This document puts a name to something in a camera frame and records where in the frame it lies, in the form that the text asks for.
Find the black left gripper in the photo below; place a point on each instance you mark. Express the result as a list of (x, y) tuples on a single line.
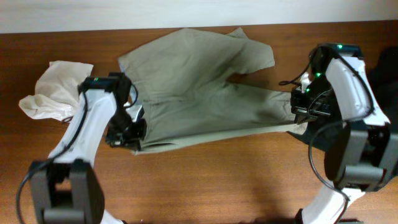
[(125, 139)]

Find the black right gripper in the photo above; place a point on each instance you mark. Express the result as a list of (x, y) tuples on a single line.
[(311, 109)]

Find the white crumpled cloth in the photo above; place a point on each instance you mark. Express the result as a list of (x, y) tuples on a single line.
[(56, 91)]

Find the khaki beige shorts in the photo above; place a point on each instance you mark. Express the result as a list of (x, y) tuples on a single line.
[(182, 81)]

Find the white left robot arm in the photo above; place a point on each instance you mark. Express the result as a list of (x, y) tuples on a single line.
[(64, 187)]

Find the black garment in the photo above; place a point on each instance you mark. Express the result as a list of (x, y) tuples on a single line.
[(324, 141)]

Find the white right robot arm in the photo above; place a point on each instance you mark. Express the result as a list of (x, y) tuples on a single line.
[(333, 95)]

